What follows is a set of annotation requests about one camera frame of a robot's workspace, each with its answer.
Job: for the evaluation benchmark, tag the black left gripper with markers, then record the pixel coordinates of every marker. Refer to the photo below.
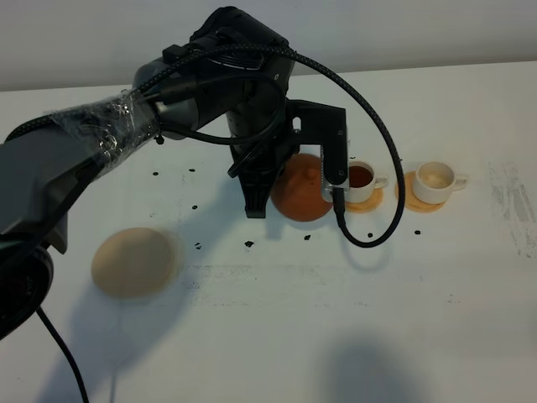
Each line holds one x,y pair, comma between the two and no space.
256,121

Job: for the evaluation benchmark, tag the brown clay teapot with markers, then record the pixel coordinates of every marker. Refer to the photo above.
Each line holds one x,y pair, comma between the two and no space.
297,192

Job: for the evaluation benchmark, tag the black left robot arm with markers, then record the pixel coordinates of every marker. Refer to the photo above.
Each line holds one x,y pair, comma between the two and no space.
226,86

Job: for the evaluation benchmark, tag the left white teacup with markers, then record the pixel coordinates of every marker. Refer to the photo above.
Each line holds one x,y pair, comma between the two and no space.
363,181

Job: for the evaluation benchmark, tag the white teacup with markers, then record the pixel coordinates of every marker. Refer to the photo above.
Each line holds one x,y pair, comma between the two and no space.
363,181
434,182

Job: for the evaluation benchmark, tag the left wooden coaster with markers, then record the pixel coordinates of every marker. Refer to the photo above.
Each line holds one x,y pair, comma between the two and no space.
365,205

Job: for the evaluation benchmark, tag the large round wooden coaster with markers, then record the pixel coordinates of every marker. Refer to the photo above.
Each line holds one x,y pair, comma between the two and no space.
137,263

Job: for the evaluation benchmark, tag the right wooden coaster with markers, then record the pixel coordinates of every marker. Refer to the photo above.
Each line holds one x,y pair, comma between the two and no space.
419,205

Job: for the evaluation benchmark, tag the right white teacup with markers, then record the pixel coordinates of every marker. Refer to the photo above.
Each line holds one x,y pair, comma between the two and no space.
434,182

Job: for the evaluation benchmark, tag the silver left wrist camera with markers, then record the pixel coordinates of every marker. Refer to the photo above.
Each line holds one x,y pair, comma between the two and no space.
334,171

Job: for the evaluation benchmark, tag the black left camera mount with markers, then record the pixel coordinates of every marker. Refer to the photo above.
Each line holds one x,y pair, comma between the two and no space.
320,124

